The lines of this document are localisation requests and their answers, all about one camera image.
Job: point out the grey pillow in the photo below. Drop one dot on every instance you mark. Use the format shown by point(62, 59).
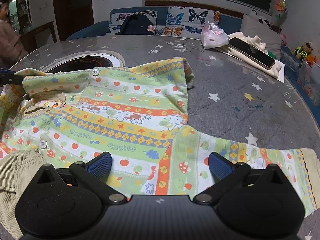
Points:
point(251, 27)

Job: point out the panda plush toy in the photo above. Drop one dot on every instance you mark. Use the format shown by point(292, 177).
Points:
point(253, 14)

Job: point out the left butterfly cushion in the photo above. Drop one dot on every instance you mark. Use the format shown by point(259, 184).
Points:
point(117, 19)

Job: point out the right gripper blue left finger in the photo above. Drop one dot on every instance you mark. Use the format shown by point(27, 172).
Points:
point(90, 175)

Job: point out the black smartphone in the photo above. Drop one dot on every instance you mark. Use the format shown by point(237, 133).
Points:
point(252, 53)

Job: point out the black induction cooktop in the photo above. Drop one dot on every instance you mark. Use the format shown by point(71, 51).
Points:
point(85, 60)

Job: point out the person in pink sweater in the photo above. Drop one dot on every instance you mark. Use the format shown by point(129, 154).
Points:
point(12, 49)

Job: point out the right butterfly cushion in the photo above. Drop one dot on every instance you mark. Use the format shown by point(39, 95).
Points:
point(187, 22)

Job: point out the cream folded cloth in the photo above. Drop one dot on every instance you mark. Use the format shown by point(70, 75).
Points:
point(255, 41)

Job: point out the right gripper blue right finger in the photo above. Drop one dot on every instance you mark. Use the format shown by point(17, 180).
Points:
point(229, 175)

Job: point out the butterfly cushion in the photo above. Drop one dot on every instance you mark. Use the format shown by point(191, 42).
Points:
point(187, 22)
point(117, 19)

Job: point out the colourful pinwheel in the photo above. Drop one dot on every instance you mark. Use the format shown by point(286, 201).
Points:
point(280, 7)

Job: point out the teddy bear in yellow vest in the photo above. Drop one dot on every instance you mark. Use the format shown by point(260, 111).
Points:
point(303, 50)

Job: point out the dark backpack on sofa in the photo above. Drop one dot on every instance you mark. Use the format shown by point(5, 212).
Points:
point(137, 25)

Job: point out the blue sofa bench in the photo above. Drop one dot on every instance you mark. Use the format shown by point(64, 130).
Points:
point(228, 23)

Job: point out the pink white plastic bag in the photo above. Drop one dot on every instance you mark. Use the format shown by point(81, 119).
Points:
point(213, 36)

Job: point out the pink plush toy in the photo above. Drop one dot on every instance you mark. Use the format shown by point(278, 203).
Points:
point(283, 39)

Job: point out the colourful patterned children's shirt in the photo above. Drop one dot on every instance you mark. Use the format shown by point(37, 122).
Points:
point(130, 119)

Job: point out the clear plastic storage box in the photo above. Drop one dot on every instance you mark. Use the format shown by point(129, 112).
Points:
point(308, 78)

